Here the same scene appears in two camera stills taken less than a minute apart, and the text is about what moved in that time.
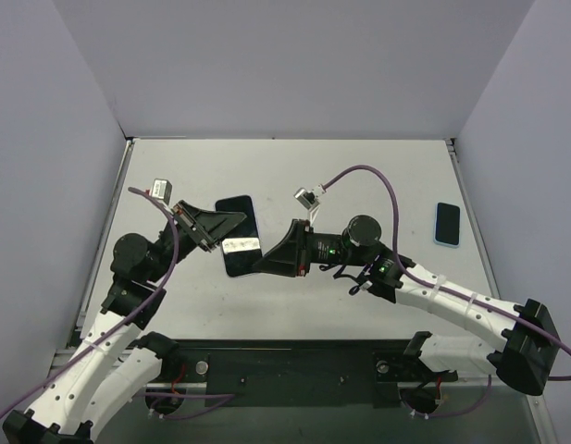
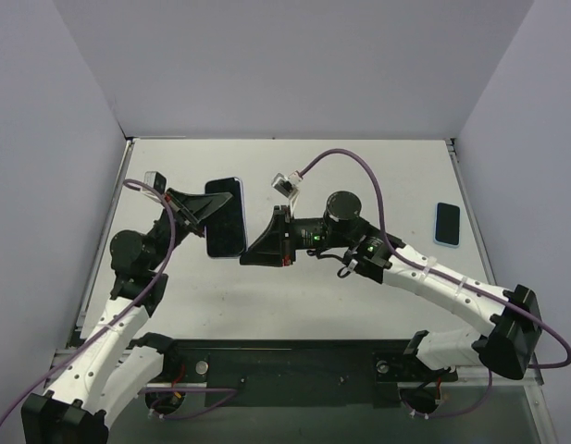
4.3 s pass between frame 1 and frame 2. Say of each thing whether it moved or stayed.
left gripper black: moved
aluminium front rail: stayed
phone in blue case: stayed
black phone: moved
